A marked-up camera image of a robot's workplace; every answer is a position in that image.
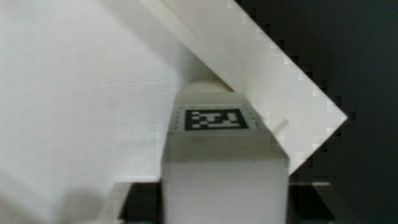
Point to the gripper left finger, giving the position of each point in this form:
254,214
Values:
134,204

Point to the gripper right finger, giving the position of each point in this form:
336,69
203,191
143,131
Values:
317,206

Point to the white table leg with tag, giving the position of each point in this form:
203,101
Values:
224,164

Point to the white square tabletop part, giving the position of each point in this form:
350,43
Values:
98,58

